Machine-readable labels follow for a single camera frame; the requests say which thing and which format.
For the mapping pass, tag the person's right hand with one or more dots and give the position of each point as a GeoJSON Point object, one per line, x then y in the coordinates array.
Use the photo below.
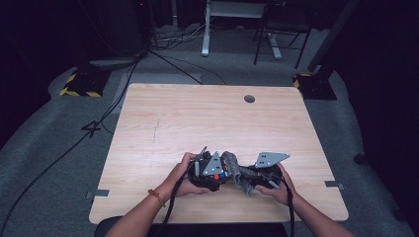
{"type": "Point", "coordinates": [280, 194]}

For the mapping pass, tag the person's dark clothing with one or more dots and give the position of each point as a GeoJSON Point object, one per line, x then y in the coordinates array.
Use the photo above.
{"type": "Point", "coordinates": [217, 231]}

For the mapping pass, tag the grey slanted metal post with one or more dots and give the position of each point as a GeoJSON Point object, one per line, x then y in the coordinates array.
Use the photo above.
{"type": "Point", "coordinates": [332, 33]}

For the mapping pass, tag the black caster wheel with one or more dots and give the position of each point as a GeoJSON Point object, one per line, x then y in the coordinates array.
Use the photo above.
{"type": "Point", "coordinates": [359, 158]}

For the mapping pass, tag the yellow black striped stand base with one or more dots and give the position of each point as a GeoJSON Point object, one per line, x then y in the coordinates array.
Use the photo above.
{"type": "Point", "coordinates": [84, 84]}
{"type": "Point", "coordinates": [314, 87]}

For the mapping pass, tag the white desk frame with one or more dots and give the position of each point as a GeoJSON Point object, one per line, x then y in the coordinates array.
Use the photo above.
{"type": "Point", "coordinates": [206, 33]}

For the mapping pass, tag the grey cleaning cloth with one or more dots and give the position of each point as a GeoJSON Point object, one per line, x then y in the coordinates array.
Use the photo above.
{"type": "Point", "coordinates": [232, 163]}

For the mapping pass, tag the grey round stand base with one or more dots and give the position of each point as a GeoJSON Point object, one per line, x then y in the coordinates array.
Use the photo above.
{"type": "Point", "coordinates": [113, 63]}

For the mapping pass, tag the grey tape strip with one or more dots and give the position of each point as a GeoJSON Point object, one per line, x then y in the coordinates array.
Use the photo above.
{"type": "Point", "coordinates": [99, 193]}
{"type": "Point", "coordinates": [334, 185]}

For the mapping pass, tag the person's left hand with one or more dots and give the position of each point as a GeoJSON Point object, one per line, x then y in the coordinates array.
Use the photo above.
{"type": "Point", "coordinates": [179, 179]}

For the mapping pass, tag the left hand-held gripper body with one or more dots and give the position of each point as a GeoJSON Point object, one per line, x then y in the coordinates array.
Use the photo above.
{"type": "Point", "coordinates": [210, 166]}

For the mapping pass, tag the black metal chair frame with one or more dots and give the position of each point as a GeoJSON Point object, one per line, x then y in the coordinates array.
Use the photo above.
{"type": "Point", "coordinates": [283, 28]}

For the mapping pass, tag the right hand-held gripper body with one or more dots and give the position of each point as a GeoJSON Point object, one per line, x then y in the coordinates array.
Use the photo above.
{"type": "Point", "coordinates": [268, 159]}

